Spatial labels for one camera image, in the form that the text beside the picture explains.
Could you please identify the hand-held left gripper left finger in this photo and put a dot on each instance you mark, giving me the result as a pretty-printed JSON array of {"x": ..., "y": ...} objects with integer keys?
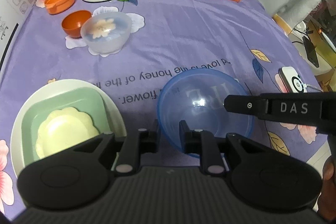
[{"x": 136, "y": 145}]

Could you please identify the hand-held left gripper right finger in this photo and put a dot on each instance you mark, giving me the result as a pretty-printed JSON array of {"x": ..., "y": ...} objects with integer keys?
[{"x": 207, "y": 150}]

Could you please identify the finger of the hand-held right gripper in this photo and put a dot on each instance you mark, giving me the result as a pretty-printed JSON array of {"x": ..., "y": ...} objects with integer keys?
[{"x": 244, "y": 106}]

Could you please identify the blue translucent bowl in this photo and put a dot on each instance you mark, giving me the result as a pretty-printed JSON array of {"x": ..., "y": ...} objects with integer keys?
[{"x": 199, "y": 98}]

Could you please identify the yellow flower-shaped plate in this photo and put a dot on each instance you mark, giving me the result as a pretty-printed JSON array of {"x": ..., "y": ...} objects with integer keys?
[{"x": 65, "y": 129}]

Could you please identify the green square plate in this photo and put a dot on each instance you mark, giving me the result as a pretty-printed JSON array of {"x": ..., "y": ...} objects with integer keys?
[{"x": 39, "y": 113}]

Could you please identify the white round plate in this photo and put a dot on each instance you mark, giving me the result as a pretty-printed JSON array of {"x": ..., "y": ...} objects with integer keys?
[{"x": 29, "y": 100}]

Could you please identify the person's right hand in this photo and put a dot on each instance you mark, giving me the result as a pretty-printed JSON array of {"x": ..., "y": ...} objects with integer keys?
[{"x": 328, "y": 187}]

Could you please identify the small white device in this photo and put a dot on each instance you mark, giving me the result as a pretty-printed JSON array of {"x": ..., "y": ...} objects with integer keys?
[{"x": 291, "y": 79}]

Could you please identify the black flat device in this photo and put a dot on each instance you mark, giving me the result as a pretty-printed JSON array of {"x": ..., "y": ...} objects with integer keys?
[{"x": 311, "y": 52}]

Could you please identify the yellow wooden furniture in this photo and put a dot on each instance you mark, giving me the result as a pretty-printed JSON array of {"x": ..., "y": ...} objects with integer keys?
[{"x": 284, "y": 24}]

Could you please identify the purple floral tablecloth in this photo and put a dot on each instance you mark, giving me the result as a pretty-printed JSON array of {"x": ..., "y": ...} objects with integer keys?
[{"x": 183, "y": 37}]

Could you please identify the clear plastic bowl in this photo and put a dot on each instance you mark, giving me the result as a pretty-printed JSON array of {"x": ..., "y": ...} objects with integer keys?
[{"x": 105, "y": 40}]

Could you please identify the red plastic bowl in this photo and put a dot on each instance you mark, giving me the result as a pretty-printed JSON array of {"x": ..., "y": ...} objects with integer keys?
[{"x": 74, "y": 23}]

